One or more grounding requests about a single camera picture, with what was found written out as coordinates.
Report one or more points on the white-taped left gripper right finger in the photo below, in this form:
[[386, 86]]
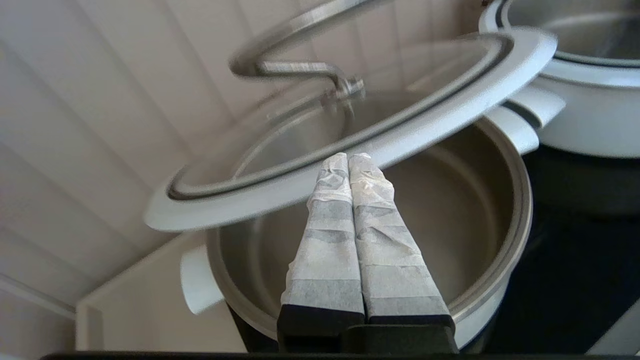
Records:
[[390, 260]]

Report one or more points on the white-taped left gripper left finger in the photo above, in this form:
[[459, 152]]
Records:
[[327, 250]]

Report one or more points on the white pot with steel inside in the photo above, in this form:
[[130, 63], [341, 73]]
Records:
[[590, 120]]

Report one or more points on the wide black glass cooktop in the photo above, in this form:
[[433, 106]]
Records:
[[575, 265]]

